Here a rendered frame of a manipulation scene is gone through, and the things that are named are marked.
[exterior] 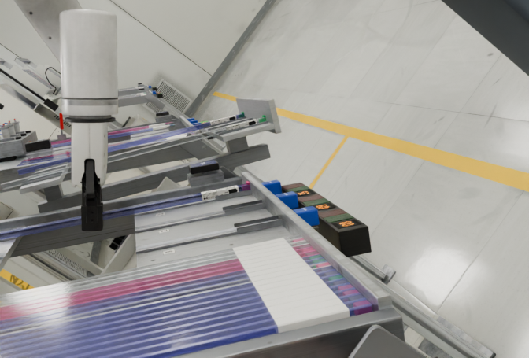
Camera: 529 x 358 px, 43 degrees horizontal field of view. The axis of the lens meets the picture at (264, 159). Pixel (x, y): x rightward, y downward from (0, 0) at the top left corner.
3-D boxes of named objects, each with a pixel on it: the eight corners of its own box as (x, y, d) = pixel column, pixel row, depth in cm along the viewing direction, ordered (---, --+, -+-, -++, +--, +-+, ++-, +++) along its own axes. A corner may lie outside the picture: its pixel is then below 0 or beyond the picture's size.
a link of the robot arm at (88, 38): (61, 96, 106) (61, 98, 98) (58, 11, 105) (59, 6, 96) (115, 96, 109) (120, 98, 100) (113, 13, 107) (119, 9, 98)
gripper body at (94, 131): (68, 109, 107) (69, 179, 109) (61, 113, 97) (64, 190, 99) (116, 109, 109) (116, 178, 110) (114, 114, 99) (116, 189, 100)
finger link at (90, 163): (86, 142, 101) (87, 165, 106) (84, 182, 97) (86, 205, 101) (94, 142, 102) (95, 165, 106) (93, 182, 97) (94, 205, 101)
